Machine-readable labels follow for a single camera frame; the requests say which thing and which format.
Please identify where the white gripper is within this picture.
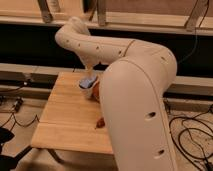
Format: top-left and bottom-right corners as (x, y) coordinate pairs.
(80, 55), (100, 75)

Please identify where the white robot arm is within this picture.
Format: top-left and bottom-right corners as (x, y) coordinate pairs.
(55, 17), (178, 171)

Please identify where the orange bowl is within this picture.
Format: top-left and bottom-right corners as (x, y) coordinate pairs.
(92, 82), (100, 102)

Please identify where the red sausage toy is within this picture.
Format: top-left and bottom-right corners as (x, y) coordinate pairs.
(95, 117), (105, 129)

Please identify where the wooden table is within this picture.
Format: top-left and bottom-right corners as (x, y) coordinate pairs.
(31, 72), (113, 154)

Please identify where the black power adapter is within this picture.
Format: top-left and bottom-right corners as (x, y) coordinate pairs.
(12, 98), (23, 113)

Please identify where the black object bottom left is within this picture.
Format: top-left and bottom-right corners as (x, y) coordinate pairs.
(0, 127), (32, 171)

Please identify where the black cable on floor left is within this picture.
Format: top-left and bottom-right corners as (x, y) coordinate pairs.
(0, 111), (40, 133)

